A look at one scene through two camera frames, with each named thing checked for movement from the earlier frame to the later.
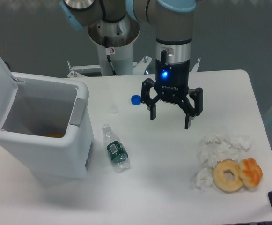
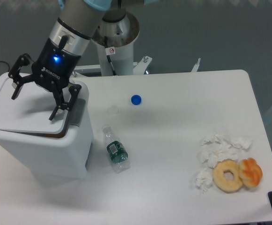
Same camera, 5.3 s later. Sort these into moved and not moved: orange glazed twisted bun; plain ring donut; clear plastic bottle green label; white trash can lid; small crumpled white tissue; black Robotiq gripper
Moved: black Robotiq gripper; white trash can lid
Not moved: small crumpled white tissue; clear plastic bottle green label; orange glazed twisted bun; plain ring donut
